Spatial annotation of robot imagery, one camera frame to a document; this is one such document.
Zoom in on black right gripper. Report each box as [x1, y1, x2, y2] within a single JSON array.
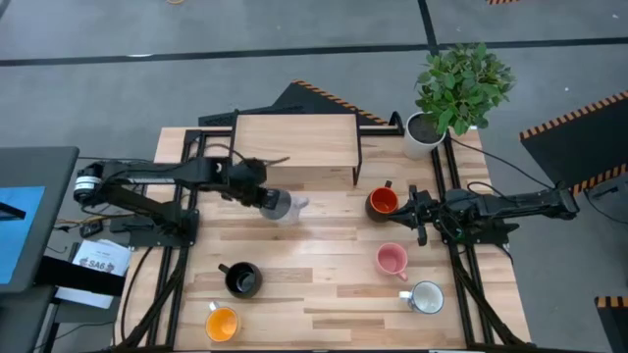
[[387, 184, 445, 246]]

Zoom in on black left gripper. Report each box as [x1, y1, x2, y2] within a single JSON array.
[[230, 159, 294, 220]]

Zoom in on light grey mug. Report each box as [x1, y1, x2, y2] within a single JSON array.
[[258, 188, 310, 227]]

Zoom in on black mug with red-orange inside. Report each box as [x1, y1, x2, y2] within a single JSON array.
[[364, 179, 401, 223]]

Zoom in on pink mug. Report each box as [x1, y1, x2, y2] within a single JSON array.
[[375, 242, 410, 282]]

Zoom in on all-black mug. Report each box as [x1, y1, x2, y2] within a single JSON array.
[[217, 261, 264, 299]]

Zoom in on white mug with blue flowers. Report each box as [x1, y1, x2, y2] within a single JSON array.
[[398, 279, 445, 316]]

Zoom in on yellow mug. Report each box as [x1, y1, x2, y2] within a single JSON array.
[[204, 300, 241, 343]]

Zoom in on wooden riser shelf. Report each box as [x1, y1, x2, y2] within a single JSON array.
[[230, 113, 364, 190]]

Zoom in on white plant pot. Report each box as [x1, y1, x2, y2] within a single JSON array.
[[402, 111, 447, 161]]

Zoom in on green leafy plant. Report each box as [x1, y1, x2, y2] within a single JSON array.
[[414, 42, 516, 137]]

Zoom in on large black hazard-striped platform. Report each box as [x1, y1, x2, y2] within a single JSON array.
[[518, 90, 628, 197]]

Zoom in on white paper label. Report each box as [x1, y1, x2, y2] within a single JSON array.
[[54, 238, 132, 310]]

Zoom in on small black device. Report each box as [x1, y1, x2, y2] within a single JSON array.
[[79, 220, 105, 239]]

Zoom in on black desk crossbar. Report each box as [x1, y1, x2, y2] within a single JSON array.
[[33, 254, 127, 298]]

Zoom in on small black hazard-striped platform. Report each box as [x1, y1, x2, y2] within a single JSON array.
[[594, 295, 628, 353]]

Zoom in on grey desk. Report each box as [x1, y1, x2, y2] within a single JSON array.
[[0, 145, 80, 295]]

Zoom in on blue lit screen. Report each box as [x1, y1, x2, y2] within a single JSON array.
[[0, 184, 46, 285]]

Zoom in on black frame crossbar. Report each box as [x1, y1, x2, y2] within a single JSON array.
[[183, 111, 406, 138]]

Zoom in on black frame under right arm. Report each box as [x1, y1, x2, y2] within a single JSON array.
[[430, 131, 537, 352]]

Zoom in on black floor cable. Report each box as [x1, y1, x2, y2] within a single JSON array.
[[448, 136, 558, 191]]

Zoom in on black frame under left arm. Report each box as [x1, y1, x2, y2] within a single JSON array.
[[117, 127, 203, 352]]

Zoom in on thin black cable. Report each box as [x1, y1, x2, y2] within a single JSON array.
[[582, 188, 628, 229]]

